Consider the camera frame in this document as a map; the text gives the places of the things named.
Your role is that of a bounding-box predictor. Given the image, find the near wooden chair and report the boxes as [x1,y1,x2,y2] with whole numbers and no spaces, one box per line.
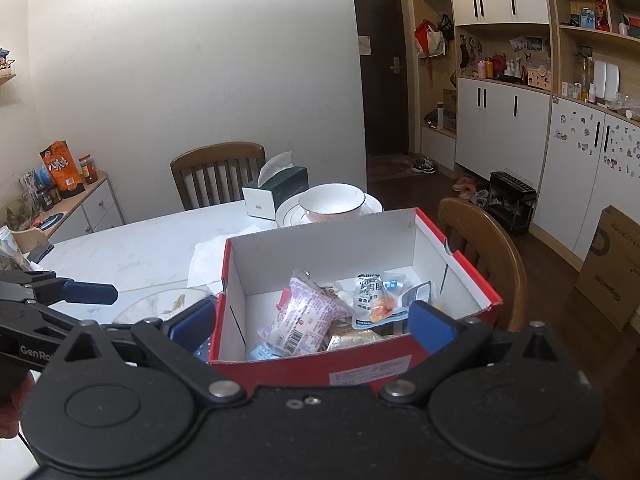
[437,197,528,332]

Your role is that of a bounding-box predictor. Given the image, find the pink white snack packet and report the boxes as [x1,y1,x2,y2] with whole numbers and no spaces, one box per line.
[257,270,352,356]

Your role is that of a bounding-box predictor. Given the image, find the white storage cabinets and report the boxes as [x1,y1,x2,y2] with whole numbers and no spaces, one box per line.
[414,0,639,266]

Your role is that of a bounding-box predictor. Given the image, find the white porcelain bowl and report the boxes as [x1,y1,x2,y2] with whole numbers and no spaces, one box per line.
[298,183,366,221]

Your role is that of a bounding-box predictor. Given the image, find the dark entrance door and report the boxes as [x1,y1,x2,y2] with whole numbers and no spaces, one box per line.
[355,0,409,157]

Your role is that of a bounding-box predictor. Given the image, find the clear orange snack packet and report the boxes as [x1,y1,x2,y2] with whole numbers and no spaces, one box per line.
[352,272,408,330]

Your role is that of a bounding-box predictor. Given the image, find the red sauce jar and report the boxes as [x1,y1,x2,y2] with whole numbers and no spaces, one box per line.
[78,154,99,184]

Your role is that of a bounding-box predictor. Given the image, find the brown cardboard box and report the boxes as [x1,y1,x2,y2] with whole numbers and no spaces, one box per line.
[576,206,639,330]

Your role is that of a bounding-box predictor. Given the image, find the white gold-rimmed plate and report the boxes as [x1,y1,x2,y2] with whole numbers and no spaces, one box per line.
[276,194,384,228]

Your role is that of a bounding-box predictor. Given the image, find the red white cardboard box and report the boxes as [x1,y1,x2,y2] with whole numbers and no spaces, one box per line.
[209,209,502,390]

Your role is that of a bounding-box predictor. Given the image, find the gold foil snack packet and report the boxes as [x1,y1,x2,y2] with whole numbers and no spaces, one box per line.
[326,326,384,351]

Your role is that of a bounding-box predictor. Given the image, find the white side cabinet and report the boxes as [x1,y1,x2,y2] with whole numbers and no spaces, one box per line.
[13,170,125,252]

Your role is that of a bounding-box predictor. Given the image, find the orange snack bag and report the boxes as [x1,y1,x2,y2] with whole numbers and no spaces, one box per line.
[40,141,85,198]

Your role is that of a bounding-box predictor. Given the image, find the black shoe rack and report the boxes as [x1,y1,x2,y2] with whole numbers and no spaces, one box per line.
[485,171,537,236]

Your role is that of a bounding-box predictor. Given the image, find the wooden dining chair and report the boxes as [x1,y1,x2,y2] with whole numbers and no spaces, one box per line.
[170,141,266,210]

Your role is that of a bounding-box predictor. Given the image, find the green white tissue box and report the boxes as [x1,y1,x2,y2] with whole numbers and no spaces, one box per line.
[242,152,309,220]

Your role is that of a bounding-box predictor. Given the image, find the white paper napkin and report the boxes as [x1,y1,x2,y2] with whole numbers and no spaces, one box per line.
[188,226,262,295]

